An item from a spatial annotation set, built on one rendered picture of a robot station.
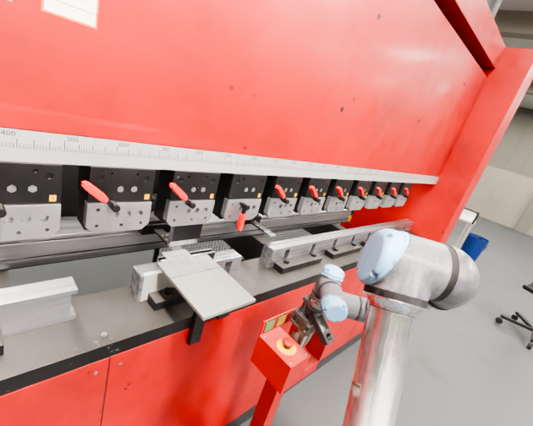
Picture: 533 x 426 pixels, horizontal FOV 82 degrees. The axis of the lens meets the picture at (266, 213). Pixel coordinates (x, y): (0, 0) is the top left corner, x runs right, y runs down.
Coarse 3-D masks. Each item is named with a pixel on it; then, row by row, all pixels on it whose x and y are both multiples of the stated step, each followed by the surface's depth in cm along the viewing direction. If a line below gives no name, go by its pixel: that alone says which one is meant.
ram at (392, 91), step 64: (0, 0) 47; (128, 0) 58; (192, 0) 66; (256, 0) 75; (320, 0) 88; (384, 0) 107; (0, 64) 50; (64, 64) 56; (128, 64) 63; (192, 64) 72; (256, 64) 83; (320, 64) 99; (384, 64) 124; (448, 64) 164; (64, 128) 60; (128, 128) 68; (192, 128) 79; (256, 128) 93; (320, 128) 114; (384, 128) 147; (448, 128) 206
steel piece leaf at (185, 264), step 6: (168, 258) 96; (174, 258) 97; (180, 258) 98; (186, 258) 99; (192, 258) 100; (174, 264) 94; (180, 264) 95; (186, 264) 96; (192, 264) 96; (198, 264) 97; (180, 270) 91; (186, 270) 90; (192, 270) 92; (198, 270) 94
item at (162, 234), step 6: (150, 216) 111; (156, 216) 113; (150, 222) 109; (156, 222) 110; (144, 228) 107; (150, 228) 109; (156, 228) 110; (162, 228) 112; (168, 228) 114; (144, 234) 108; (162, 234) 108; (162, 240) 105; (168, 240) 105; (168, 246) 103; (174, 246) 103
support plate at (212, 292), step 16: (208, 256) 104; (176, 272) 90; (208, 272) 95; (224, 272) 97; (176, 288) 85; (192, 288) 86; (208, 288) 88; (224, 288) 90; (240, 288) 92; (192, 304) 80; (208, 304) 81; (224, 304) 83; (240, 304) 85
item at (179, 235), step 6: (174, 228) 92; (180, 228) 94; (186, 228) 95; (192, 228) 97; (198, 228) 99; (174, 234) 93; (180, 234) 95; (186, 234) 96; (192, 234) 98; (198, 234) 100; (174, 240) 94; (180, 240) 96; (186, 240) 99; (192, 240) 100
